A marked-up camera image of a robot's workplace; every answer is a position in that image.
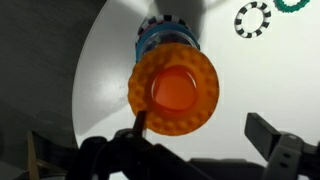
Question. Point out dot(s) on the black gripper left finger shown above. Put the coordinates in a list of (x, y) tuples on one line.
[(140, 123)]

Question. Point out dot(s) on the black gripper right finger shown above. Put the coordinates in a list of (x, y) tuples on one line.
[(263, 133)]

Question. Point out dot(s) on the tan wooden strip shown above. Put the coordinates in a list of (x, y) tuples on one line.
[(32, 160)]

